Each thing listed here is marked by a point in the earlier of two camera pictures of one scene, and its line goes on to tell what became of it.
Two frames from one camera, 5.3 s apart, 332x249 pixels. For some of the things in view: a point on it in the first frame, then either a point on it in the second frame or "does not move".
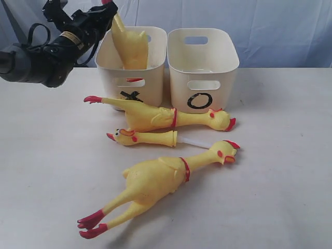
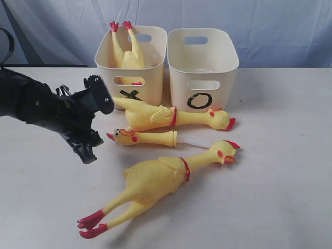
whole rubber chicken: x=153 y=180 does not move
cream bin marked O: x=201 y=61 does not move
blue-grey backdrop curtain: x=270 y=33 does not move
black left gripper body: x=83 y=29 to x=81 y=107
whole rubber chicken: x=146 y=118 does not move
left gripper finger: x=108 y=11 to x=103 y=101
